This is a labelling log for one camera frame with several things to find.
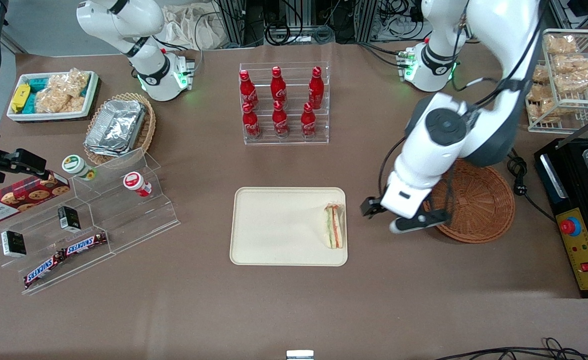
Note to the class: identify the small black box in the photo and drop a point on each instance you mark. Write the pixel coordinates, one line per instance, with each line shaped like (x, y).
(68, 219)
(13, 244)

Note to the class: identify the white cloth bag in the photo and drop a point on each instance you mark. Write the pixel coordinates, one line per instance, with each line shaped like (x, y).
(188, 27)

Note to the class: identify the foil containers in wicker basket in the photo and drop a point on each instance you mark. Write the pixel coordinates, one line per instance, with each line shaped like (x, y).
(149, 125)

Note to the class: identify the clear bag of rice crackers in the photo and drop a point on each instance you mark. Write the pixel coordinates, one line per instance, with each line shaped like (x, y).
(71, 82)
(56, 102)

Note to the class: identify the brown snickers bar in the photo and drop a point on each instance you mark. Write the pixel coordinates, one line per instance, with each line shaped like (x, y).
(84, 244)
(43, 270)

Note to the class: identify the red lid white cup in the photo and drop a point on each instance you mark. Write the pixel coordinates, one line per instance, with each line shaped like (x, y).
(135, 182)

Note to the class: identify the green lid white cup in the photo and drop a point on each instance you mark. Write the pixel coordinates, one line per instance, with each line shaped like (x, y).
(76, 166)

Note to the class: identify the grey metal bar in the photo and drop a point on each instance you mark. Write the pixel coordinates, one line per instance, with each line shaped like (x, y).
(584, 131)

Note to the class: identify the red cola bottle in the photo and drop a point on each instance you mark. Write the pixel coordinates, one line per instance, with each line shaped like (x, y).
(278, 86)
(316, 88)
(308, 122)
(279, 121)
(250, 123)
(247, 90)

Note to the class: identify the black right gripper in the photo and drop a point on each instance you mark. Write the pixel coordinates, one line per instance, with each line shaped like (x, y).
(1, 163)

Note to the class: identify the brown round wicker basket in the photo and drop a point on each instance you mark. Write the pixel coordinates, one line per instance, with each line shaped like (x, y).
(484, 210)

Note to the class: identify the aluminium frame post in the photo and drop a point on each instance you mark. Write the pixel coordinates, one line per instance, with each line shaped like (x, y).
(238, 22)
(369, 20)

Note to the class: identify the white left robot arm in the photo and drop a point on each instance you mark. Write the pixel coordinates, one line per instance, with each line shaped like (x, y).
(504, 30)

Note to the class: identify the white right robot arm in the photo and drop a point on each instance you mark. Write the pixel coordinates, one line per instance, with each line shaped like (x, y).
(148, 70)

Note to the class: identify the red emergency stop button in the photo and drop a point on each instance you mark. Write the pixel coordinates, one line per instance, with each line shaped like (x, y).
(570, 227)

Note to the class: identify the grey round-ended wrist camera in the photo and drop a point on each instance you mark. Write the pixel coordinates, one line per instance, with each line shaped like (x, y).
(406, 226)

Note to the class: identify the triangular sandwich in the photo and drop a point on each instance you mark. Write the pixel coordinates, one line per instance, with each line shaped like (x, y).
(334, 227)

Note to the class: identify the clear bag of fried snacks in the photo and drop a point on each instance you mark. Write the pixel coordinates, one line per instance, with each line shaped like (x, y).
(576, 82)
(561, 45)
(573, 63)
(539, 92)
(541, 111)
(540, 75)

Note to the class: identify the teal snack pack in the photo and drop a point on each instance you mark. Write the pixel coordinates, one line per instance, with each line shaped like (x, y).
(30, 103)
(37, 84)

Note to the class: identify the black appliance with yellow panel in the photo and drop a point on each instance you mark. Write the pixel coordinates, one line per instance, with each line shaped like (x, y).
(581, 250)

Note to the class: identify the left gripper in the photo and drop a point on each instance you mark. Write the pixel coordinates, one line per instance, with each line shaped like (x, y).
(372, 206)

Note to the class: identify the small white metal block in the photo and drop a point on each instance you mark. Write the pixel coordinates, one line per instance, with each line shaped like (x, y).
(300, 355)

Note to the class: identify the white rectangular snack bin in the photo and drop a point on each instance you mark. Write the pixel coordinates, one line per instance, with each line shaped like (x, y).
(48, 117)

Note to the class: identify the clear acrylic bottle rack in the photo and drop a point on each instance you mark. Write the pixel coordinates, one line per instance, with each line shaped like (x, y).
(295, 75)

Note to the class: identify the yellow snack pack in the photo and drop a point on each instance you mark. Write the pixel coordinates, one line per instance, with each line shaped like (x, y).
(20, 97)

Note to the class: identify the beige rectangular tray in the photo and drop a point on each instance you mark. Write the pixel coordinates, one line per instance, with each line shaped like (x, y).
(278, 225)

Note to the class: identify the clear acrylic step shelf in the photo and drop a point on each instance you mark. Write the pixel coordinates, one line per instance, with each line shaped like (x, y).
(123, 220)

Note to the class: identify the red tartan cookie box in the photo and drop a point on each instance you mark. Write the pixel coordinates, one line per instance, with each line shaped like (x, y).
(18, 200)

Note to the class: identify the aluminium foil tray stack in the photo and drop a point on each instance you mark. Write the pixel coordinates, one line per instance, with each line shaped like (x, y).
(116, 127)

